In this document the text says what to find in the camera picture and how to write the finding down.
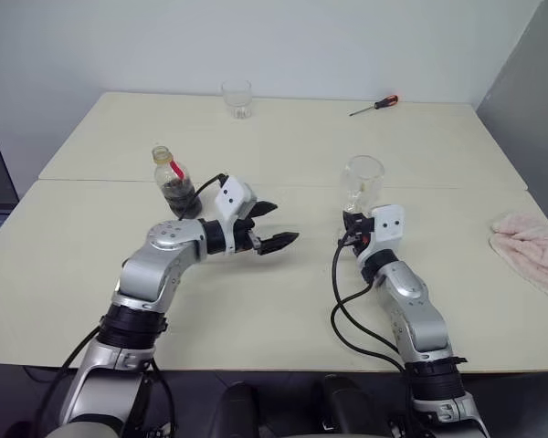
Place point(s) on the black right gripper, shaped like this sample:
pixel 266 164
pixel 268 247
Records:
pixel 358 226

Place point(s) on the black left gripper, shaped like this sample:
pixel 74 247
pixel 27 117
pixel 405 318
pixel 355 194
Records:
pixel 244 237

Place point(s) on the clear wine glass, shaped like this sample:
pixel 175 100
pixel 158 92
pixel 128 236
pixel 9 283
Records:
pixel 365 182

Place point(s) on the small cola bottle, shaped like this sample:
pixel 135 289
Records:
pixel 178 191

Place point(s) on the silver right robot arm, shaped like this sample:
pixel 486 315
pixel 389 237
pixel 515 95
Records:
pixel 415 292

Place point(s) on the red and black screwdriver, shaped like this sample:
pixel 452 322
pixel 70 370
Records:
pixel 386 101

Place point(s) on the clear glass tumbler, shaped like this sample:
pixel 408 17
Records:
pixel 237 98

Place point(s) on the pink fluffy towel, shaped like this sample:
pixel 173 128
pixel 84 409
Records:
pixel 530 246

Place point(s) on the dark rounded shape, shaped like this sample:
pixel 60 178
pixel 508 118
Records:
pixel 347 406
pixel 238 410

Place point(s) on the grey partition panel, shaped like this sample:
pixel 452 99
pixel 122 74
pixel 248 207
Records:
pixel 530 114

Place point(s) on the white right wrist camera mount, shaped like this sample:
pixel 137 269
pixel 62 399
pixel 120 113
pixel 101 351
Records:
pixel 388 223

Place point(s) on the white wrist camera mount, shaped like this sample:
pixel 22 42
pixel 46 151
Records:
pixel 230 196
pixel 388 223

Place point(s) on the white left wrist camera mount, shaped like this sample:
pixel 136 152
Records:
pixel 230 196

